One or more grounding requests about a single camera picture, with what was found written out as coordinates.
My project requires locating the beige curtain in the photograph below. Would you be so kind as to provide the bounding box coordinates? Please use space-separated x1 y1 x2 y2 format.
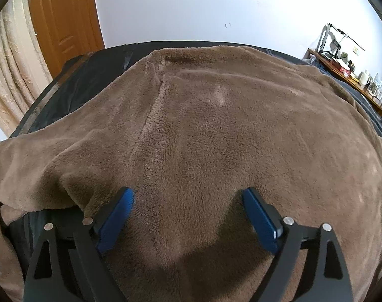
0 0 53 139

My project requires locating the clear glass jar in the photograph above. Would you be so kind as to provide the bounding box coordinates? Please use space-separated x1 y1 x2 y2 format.
368 74 382 96

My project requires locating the dark grey bed cover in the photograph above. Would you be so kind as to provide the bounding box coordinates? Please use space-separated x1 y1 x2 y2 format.
4 40 382 290

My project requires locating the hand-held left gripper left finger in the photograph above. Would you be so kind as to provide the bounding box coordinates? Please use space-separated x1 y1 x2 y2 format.
23 186 135 302

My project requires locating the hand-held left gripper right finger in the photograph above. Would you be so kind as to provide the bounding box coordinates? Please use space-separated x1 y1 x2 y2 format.
243 186 354 302

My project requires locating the wooden desk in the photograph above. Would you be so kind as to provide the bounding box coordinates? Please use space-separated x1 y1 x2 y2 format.
306 48 382 117

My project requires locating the metal frame desk stand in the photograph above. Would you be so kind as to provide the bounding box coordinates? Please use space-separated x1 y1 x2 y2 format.
317 23 366 60

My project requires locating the wooden door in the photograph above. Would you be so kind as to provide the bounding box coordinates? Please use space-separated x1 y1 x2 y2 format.
27 0 105 79

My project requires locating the brown fleece towel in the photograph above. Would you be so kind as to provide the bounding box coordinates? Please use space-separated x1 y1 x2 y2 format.
0 45 382 302

